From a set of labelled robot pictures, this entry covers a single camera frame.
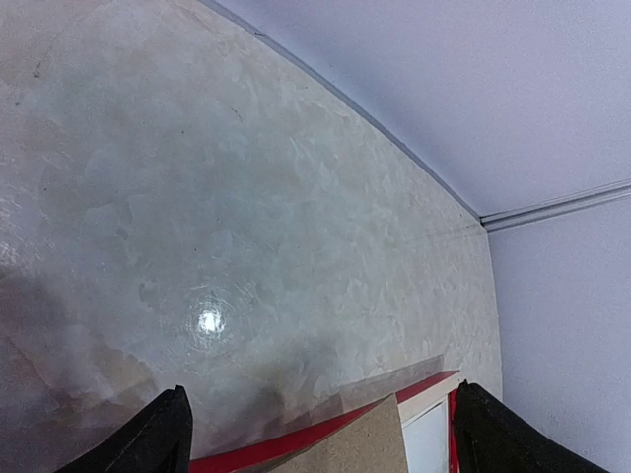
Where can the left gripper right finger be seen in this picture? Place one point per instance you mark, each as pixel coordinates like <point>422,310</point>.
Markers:
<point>489,437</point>

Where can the brown backing board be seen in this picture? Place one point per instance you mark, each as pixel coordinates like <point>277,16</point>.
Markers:
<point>371,443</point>

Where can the red wooden picture frame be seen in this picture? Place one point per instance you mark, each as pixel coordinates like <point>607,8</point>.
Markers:
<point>413,402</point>

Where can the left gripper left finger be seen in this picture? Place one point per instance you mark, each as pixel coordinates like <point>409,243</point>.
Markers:
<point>156,439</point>

